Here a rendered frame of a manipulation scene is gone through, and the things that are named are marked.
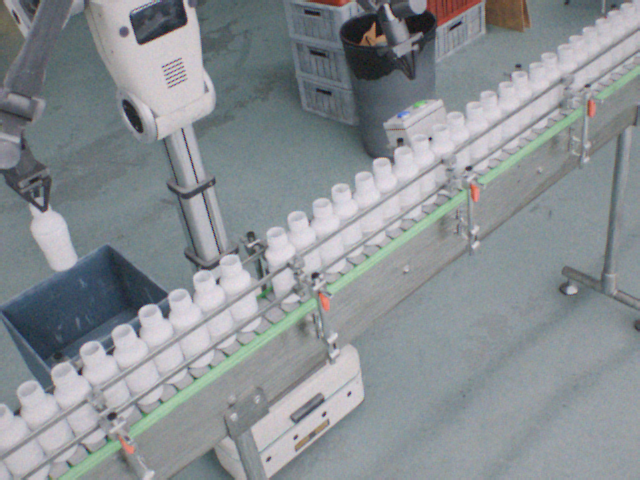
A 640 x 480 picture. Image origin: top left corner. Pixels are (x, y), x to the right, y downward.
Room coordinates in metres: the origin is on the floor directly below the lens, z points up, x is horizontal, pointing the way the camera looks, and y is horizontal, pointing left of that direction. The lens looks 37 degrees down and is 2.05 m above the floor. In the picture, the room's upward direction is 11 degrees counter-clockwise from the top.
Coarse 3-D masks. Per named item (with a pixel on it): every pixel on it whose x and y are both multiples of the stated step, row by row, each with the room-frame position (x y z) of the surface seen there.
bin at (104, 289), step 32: (96, 256) 1.55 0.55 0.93; (32, 288) 1.46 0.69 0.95; (64, 288) 1.50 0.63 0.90; (96, 288) 1.54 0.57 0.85; (128, 288) 1.55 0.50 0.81; (160, 288) 1.37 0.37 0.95; (32, 320) 1.44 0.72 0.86; (64, 320) 1.48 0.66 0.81; (96, 320) 1.52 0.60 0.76; (128, 320) 1.52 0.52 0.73; (32, 352) 1.23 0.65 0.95; (64, 352) 1.44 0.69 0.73
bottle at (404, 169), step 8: (400, 152) 1.42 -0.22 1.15; (408, 152) 1.41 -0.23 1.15; (400, 160) 1.39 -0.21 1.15; (408, 160) 1.39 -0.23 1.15; (392, 168) 1.41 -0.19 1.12; (400, 168) 1.39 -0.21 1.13; (408, 168) 1.38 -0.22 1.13; (416, 168) 1.39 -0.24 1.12; (400, 176) 1.38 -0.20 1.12; (408, 176) 1.37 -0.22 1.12; (400, 184) 1.38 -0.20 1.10; (416, 184) 1.38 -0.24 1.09; (400, 192) 1.38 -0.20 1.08; (408, 192) 1.37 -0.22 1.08; (416, 192) 1.38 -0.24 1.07; (400, 200) 1.38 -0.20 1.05; (408, 200) 1.37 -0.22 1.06; (416, 200) 1.38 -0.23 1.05; (400, 208) 1.38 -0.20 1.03; (416, 208) 1.37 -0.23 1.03; (408, 216) 1.37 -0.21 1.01; (416, 216) 1.38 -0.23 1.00
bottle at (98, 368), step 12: (84, 348) 0.98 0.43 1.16; (96, 348) 0.98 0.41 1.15; (84, 360) 0.96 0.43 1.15; (96, 360) 0.95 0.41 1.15; (108, 360) 0.97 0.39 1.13; (84, 372) 0.96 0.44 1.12; (96, 372) 0.95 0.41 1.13; (108, 372) 0.95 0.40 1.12; (96, 384) 0.94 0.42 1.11; (120, 384) 0.96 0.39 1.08; (108, 396) 0.94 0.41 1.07; (120, 396) 0.95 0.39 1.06; (132, 408) 0.96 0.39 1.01
